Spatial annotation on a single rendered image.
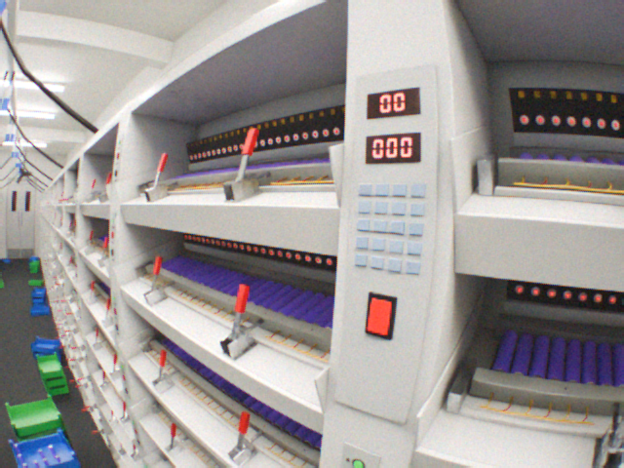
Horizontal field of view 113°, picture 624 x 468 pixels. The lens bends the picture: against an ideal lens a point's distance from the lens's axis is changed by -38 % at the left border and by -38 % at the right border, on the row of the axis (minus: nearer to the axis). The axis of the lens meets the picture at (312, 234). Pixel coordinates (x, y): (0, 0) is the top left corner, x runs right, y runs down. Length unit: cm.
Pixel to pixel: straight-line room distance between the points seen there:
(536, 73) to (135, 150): 79
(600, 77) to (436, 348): 39
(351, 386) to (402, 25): 31
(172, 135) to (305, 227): 61
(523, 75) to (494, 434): 41
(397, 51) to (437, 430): 32
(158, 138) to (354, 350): 70
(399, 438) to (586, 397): 17
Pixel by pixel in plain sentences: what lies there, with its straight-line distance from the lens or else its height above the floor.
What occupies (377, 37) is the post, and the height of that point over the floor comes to 160.
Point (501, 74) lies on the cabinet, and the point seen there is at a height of 165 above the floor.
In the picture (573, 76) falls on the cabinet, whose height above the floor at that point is 164.
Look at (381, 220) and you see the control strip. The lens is 24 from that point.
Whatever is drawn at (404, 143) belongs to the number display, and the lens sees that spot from 24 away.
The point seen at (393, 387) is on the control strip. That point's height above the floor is 131.
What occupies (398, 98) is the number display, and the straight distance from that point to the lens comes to 25.
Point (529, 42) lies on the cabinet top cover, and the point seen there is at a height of 167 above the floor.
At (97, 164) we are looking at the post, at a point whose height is 162.
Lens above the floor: 144
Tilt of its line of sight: 3 degrees down
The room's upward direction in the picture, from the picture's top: 3 degrees clockwise
